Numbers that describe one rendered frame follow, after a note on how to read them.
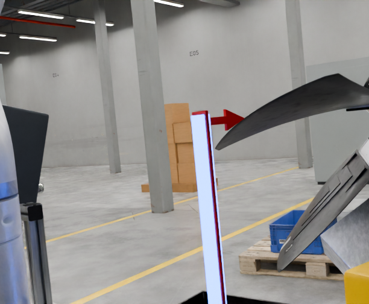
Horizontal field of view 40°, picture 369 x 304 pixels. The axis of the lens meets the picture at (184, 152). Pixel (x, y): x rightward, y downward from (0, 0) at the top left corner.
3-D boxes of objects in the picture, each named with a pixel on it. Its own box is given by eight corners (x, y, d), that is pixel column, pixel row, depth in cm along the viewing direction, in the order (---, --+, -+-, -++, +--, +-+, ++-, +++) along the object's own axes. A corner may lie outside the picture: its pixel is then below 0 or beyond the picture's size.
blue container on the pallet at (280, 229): (341, 236, 421) (339, 210, 419) (322, 255, 368) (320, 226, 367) (293, 234, 441) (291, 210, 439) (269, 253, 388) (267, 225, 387)
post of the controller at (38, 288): (53, 304, 98) (41, 202, 97) (38, 308, 96) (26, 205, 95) (47, 300, 101) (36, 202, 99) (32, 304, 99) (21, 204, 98)
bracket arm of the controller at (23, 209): (44, 219, 97) (42, 203, 97) (28, 222, 95) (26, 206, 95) (6, 209, 116) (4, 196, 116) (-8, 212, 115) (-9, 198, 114)
